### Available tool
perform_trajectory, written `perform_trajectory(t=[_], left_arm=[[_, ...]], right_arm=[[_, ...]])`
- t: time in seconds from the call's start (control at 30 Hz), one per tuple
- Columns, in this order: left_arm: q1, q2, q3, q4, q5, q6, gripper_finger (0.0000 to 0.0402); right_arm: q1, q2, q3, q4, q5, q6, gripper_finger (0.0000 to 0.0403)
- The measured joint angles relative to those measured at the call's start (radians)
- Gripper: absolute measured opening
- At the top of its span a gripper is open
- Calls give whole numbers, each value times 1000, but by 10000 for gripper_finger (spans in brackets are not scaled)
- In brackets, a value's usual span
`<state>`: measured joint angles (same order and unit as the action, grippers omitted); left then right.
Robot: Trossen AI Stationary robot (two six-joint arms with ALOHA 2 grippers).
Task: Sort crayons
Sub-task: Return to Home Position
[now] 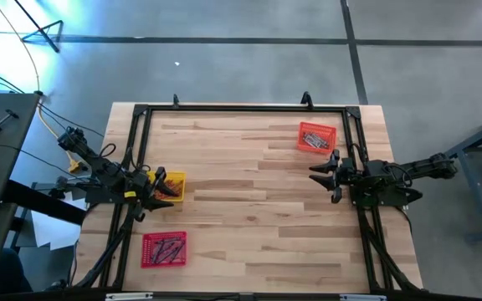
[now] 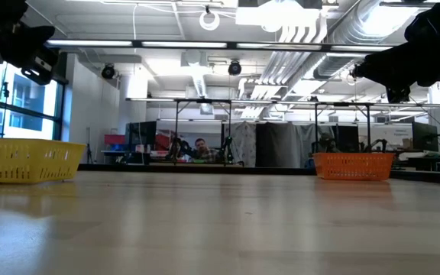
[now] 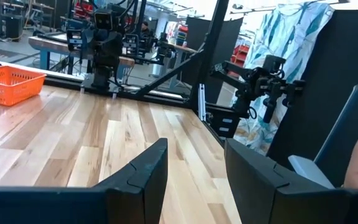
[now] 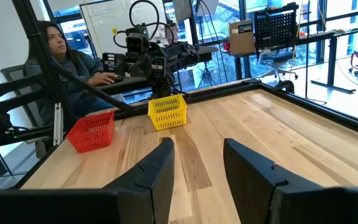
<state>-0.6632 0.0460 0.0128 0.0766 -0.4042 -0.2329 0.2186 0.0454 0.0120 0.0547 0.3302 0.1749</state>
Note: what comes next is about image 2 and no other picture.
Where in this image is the black monitor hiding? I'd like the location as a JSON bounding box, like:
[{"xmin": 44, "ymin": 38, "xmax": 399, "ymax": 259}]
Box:
[
  {"xmin": 125, "ymin": 121, "xmax": 158, "ymax": 152},
  {"xmin": 412, "ymin": 121, "xmax": 439, "ymax": 153}
]

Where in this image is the black ceiling speaker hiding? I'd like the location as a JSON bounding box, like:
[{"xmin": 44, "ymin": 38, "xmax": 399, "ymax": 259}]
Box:
[
  {"xmin": 227, "ymin": 60, "xmax": 243, "ymax": 76},
  {"xmin": 101, "ymin": 63, "xmax": 116, "ymax": 80}
]

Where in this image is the person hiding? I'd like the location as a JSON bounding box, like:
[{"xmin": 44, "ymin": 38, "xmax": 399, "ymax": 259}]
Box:
[
  {"xmin": 316, "ymin": 132, "xmax": 338, "ymax": 154},
  {"xmin": 192, "ymin": 137, "xmax": 221, "ymax": 164}
]

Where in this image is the orange plastic basket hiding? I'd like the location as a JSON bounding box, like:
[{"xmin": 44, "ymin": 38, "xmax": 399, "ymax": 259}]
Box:
[{"xmin": 312, "ymin": 152, "xmax": 396, "ymax": 182}]

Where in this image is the grey tarpaulin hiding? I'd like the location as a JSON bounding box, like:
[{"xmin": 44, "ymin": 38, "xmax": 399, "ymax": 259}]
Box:
[{"xmin": 299, "ymin": 123, "xmax": 319, "ymax": 168}]

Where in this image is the yellow plastic basket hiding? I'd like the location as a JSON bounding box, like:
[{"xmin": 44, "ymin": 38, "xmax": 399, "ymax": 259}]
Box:
[{"xmin": 0, "ymin": 137, "xmax": 87, "ymax": 185}]

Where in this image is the thin black tripod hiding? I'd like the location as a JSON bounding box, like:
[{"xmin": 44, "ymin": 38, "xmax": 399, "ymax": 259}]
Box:
[{"xmin": 85, "ymin": 127, "xmax": 95, "ymax": 165}]

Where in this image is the red storage bin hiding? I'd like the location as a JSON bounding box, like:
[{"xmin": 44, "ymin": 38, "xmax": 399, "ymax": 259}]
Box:
[{"xmin": 104, "ymin": 134, "xmax": 127, "ymax": 147}]

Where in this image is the dark grey cover cloth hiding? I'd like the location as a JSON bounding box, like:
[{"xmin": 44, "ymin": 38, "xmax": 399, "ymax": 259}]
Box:
[{"xmin": 255, "ymin": 121, "xmax": 302, "ymax": 169}]

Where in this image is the patterned white cloth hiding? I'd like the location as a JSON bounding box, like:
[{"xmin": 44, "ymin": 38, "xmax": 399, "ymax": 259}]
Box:
[{"xmin": 230, "ymin": 121, "xmax": 257, "ymax": 167}]

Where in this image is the black overhead light bar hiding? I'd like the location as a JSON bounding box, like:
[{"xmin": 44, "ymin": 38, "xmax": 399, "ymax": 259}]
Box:
[{"xmin": 45, "ymin": 39, "xmax": 395, "ymax": 53}]

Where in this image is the silver ventilation duct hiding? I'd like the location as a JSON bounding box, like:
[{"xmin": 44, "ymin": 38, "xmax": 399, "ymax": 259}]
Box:
[{"xmin": 313, "ymin": 0, "xmax": 419, "ymax": 80}]

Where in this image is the black camera stand frame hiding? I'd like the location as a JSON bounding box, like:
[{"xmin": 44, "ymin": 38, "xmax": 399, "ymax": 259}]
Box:
[
  {"xmin": 173, "ymin": 98, "xmax": 233, "ymax": 166},
  {"xmin": 313, "ymin": 101, "xmax": 374, "ymax": 154}
]

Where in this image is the white cable coil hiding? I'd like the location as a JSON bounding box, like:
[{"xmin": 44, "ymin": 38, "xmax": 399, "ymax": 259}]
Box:
[{"xmin": 199, "ymin": 5, "xmax": 221, "ymax": 32}]

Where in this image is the black aluminium table frame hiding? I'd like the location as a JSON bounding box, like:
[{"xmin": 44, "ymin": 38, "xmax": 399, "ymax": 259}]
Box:
[{"xmin": 77, "ymin": 163, "xmax": 440, "ymax": 186}]

